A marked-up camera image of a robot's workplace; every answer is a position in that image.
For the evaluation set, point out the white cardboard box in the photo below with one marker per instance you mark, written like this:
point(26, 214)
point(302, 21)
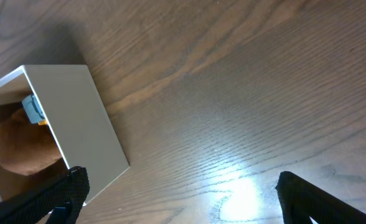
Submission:
point(77, 119)

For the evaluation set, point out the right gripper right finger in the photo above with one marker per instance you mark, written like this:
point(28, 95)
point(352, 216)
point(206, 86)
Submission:
point(303, 202)

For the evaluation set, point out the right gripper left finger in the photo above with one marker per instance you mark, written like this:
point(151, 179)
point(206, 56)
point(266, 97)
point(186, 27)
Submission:
point(62, 197)

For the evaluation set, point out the yellow grey toy truck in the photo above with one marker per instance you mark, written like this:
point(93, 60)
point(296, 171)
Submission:
point(33, 110)

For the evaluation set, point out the brown plush toy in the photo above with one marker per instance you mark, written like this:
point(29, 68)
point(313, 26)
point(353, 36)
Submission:
point(26, 148)

